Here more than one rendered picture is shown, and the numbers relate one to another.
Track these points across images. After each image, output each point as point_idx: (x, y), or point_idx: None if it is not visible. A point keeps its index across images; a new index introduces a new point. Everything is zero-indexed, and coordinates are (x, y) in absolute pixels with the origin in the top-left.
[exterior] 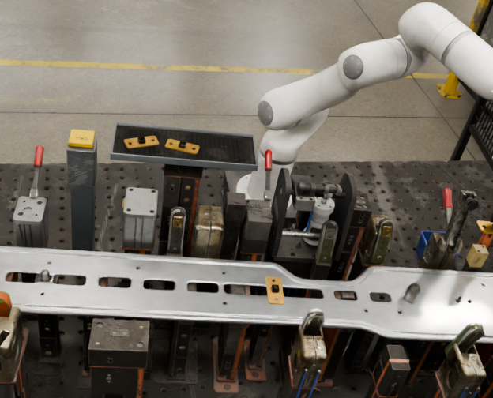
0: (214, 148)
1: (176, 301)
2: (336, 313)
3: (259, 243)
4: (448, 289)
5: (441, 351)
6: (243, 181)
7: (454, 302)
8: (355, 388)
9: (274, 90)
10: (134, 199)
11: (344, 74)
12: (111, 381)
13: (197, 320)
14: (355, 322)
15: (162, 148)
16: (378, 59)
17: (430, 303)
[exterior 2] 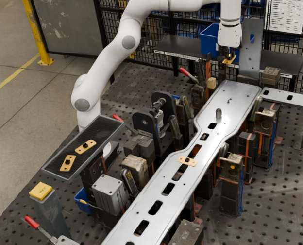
0: (96, 134)
1: (171, 204)
2: (213, 144)
3: (153, 154)
4: (220, 102)
5: None
6: None
7: (228, 103)
8: None
9: (77, 90)
10: (103, 186)
11: (126, 48)
12: None
13: (188, 200)
14: (222, 140)
15: (79, 155)
16: (135, 30)
17: (225, 111)
